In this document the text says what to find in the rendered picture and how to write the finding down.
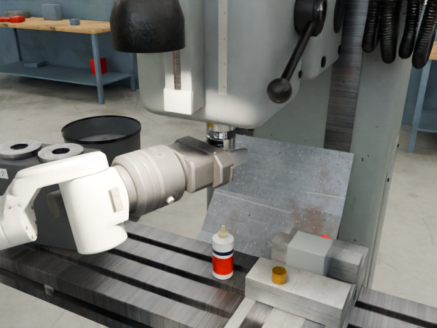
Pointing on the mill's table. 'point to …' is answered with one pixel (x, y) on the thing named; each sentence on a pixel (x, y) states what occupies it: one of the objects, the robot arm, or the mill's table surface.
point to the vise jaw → (299, 293)
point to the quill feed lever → (276, 90)
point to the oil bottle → (222, 254)
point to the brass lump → (278, 275)
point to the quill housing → (233, 62)
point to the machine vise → (349, 259)
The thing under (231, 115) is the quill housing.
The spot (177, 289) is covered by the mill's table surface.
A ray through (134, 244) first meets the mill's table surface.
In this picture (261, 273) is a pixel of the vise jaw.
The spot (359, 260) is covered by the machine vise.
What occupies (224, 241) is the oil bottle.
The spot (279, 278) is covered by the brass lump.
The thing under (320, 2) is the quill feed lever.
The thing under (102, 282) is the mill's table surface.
